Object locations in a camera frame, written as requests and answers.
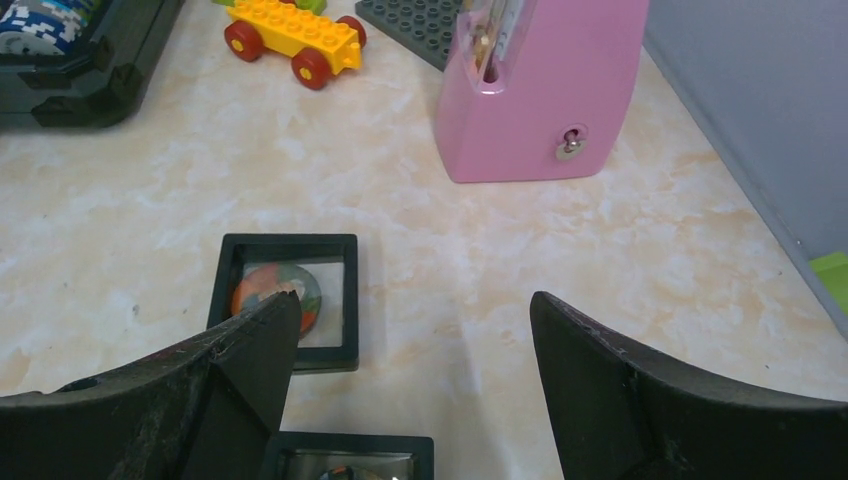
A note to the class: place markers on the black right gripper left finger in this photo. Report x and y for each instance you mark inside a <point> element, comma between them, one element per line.
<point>203,408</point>

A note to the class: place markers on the yellow toy car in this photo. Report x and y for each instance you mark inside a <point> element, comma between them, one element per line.
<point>319,48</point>

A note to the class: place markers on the pink phone stand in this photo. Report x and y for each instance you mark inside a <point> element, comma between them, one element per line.
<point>537,90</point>

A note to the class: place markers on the black poker chip case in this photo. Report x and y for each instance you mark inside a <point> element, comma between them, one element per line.
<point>79,64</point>

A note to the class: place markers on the dark grey baseplate right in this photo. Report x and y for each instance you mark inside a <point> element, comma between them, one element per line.
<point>424,27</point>

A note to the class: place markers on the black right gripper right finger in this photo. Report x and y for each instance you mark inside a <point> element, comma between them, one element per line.
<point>620,409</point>

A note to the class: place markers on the black square frame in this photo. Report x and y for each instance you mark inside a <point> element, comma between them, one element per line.
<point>333,344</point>
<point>306,455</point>

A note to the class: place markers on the colourful round enamel brooch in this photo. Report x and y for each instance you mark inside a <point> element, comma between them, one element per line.
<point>270,278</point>

